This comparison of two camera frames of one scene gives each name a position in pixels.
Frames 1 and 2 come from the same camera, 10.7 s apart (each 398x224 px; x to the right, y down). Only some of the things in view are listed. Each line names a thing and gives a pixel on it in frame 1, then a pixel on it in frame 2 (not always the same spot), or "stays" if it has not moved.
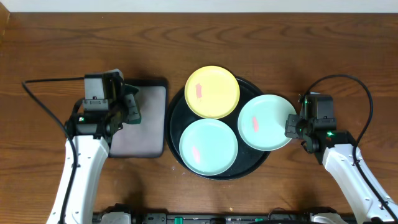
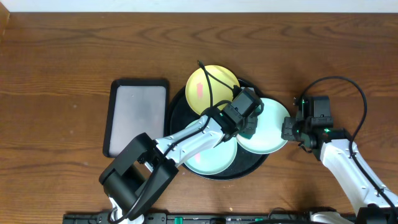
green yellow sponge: x=132 y=109 to x=246 y=135
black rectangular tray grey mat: x=146 y=139 stays
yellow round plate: x=212 y=92 stays
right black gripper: x=290 y=131 stays
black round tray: x=248 y=158 stays
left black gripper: x=126 y=99 to x=254 y=126
